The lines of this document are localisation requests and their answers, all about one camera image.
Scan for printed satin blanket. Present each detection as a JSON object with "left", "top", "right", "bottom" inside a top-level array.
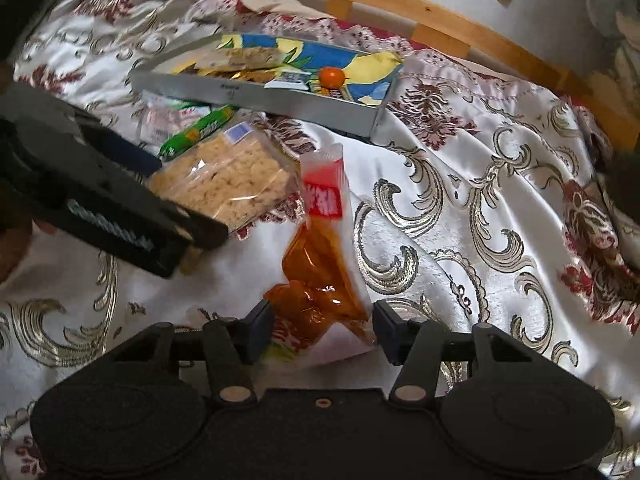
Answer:
[{"left": 0, "top": 0, "right": 640, "bottom": 480}]

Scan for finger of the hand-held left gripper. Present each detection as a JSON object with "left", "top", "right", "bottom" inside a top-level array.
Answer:
[
  {"left": 80, "top": 119, "right": 164, "bottom": 177},
  {"left": 167, "top": 200, "right": 231, "bottom": 252}
]

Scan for painted tray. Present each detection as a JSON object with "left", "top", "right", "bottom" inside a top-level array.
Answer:
[{"left": 129, "top": 32, "right": 406, "bottom": 143}]

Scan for white pink snack packet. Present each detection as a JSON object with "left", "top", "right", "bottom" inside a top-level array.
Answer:
[{"left": 137, "top": 89, "right": 213, "bottom": 145}]

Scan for wooden bed frame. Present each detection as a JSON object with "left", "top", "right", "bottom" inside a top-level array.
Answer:
[{"left": 185, "top": 0, "right": 640, "bottom": 151}]

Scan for dark blue snack packet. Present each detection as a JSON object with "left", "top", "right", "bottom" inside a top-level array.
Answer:
[{"left": 264, "top": 71, "right": 311, "bottom": 92}]

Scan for green snack roll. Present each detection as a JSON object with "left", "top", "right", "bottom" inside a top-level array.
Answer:
[{"left": 157, "top": 105, "right": 237, "bottom": 162}]

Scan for person's left hand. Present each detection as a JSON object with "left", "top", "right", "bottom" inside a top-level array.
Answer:
[{"left": 0, "top": 195, "right": 57, "bottom": 282}]

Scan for small orange tomato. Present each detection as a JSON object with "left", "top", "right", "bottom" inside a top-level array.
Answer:
[{"left": 318, "top": 66, "right": 347, "bottom": 89}]

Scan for rice bar packet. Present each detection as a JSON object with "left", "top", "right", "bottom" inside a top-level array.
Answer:
[{"left": 192, "top": 46, "right": 284, "bottom": 72}]

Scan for beige pillow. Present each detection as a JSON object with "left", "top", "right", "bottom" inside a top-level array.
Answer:
[{"left": 231, "top": 0, "right": 343, "bottom": 22}]

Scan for brown snack packet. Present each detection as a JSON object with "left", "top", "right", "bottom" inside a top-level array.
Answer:
[{"left": 212, "top": 67, "right": 275, "bottom": 84}]

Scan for dark cloth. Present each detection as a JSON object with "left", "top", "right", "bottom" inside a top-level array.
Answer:
[{"left": 594, "top": 149, "right": 640, "bottom": 223}]

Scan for clear rice cake packet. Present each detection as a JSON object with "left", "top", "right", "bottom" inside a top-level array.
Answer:
[{"left": 147, "top": 122, "right": 301, "bottom": 233}]

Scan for patterned cloth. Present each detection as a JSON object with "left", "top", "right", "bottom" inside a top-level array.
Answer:
[{"left": 580, "top": 0, "right": 640, "bottom": 128}]

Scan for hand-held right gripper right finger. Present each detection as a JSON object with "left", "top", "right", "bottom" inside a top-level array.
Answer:
[{"left": 372, "top": 299, "right": 536, "bottom": 406}]

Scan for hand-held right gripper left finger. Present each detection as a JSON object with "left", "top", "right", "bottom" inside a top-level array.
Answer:
[{"left": 107, "top": 299, "right": 276, "bottom": 406}]

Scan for orange red snack packet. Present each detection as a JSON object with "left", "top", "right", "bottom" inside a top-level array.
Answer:
[{"left": 262, "top": 142, "right": 379, "bottom": 367}]

